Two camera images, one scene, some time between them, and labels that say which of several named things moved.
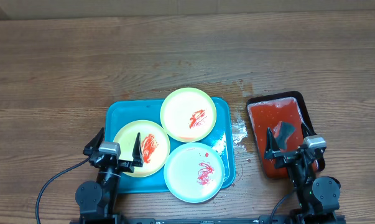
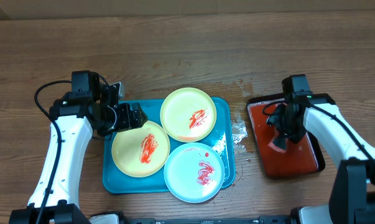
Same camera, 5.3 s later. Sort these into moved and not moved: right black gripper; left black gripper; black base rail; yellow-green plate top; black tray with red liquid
Moved: left black gripper; right black gripper
Not moved: black base rail; yellow-green plate top; black tray with red liquid
